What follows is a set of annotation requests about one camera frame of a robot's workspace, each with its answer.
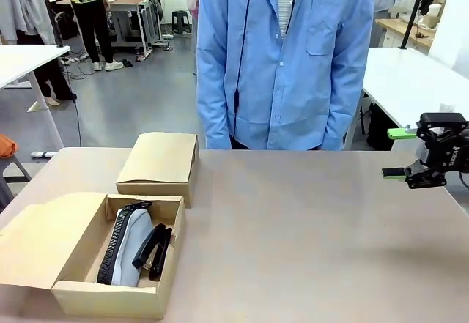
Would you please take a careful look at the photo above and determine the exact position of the person in yellow patterned shirt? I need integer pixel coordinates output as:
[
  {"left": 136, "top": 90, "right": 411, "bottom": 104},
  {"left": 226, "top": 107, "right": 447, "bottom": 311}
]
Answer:
[{"left": 58, "top": 0, "right": 125, "bottom": 73}]

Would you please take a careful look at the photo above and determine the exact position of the wooden-top workbench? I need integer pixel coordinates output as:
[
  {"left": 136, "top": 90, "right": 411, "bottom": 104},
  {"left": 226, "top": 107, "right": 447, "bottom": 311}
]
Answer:
[{"left": 105, "top": 0, "right": 164, "bottom": 57}]

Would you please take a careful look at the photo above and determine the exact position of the black plastic stool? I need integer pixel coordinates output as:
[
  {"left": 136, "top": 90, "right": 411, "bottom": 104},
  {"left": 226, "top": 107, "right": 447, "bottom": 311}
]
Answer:
[{"left": 171, "top": 10, "right": 193, "bottom": 36}]

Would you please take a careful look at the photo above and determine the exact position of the white side table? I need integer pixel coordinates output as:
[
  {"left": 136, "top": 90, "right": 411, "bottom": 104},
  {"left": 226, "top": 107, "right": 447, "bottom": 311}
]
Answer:
[{"left": 344, "top": 46, "right": 469, "bottom": 151}]

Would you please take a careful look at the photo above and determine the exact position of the person in grey jacket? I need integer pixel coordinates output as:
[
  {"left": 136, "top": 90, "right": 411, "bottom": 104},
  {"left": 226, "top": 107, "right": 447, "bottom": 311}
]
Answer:
[{"left": 0, "top": 0, "right": 78, "bottom": 106}]

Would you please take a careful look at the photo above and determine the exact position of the black lanyard cable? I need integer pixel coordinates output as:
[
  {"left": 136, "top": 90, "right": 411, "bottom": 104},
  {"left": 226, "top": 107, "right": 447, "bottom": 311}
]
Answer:
[{"left": 232, "top": 0, "right": 256, "bottom": 141}]

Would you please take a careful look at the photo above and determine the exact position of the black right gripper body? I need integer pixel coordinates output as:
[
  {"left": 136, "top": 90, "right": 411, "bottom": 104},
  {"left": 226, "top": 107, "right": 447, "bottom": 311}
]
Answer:
[{"left": 426, "top": 128, "right": 469, "bottom": 174}]

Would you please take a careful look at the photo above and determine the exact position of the person in blue coat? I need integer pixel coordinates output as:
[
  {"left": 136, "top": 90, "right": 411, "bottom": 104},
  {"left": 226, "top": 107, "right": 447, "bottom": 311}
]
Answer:
[{"left": 196, "top": 0, "right": 374, "bottom": 152}]

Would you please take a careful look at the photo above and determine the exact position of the large cardboard box with lid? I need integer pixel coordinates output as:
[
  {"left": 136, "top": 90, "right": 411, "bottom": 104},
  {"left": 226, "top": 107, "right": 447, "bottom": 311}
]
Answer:
[{"left": 0, "top": 192, "right": 187, "bottom": 320}]

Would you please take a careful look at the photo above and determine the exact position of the grey chair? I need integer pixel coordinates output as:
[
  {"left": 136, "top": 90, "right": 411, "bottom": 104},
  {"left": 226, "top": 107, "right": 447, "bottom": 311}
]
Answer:
[{"left": 0, "top": 154, "right": 33, "bottom": 185}]

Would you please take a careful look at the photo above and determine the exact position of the black stand pole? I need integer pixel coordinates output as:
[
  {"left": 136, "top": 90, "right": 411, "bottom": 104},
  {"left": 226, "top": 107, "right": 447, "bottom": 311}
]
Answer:
[{"left": 36, "top": 0, "right": 65, "bottom": 48}]

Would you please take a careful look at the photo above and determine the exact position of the small cardboard box with lid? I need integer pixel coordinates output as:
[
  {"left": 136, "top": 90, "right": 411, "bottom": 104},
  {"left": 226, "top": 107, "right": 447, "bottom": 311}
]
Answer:
[{"left": 115, "top": 131, "right": 200, "bottom": 209}]

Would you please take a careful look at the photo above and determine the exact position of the large black stapler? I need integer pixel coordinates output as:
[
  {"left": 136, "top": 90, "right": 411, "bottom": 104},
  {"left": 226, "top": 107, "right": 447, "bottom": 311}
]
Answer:
[{"left": 131, "top": 223, "right": 174, "bottom": 282}]

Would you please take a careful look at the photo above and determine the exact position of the black tripod pole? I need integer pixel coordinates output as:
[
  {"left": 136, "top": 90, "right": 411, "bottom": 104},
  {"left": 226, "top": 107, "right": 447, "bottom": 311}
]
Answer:
[{"left": 399, "top": 0, "right": 429, "bottom": 51}]

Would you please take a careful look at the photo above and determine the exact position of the light wooden desk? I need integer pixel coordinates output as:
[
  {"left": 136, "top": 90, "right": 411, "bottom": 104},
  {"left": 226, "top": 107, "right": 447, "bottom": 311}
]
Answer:
[{"left": 374, "top": 15, "right": 437, "bottom": 51}]

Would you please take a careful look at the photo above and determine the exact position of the white table with angled leg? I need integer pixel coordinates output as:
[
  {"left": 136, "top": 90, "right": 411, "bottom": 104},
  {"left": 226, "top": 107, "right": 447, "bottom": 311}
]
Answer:
[{"left": 0, "top": 44, "right": 72, "bottom": 148}]

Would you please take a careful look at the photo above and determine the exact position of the grey zippered pencil case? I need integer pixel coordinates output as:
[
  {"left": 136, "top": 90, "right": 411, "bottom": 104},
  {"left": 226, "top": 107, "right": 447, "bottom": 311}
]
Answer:
[{"left": 96, "top": 201, "right": 155, "bottom": 288}]

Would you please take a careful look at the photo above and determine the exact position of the orange cloth item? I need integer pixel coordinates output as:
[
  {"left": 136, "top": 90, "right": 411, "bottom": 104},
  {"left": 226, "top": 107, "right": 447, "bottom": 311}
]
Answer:
[{"left": 0, "top": 135, "right": 19, "bottom": 160}]

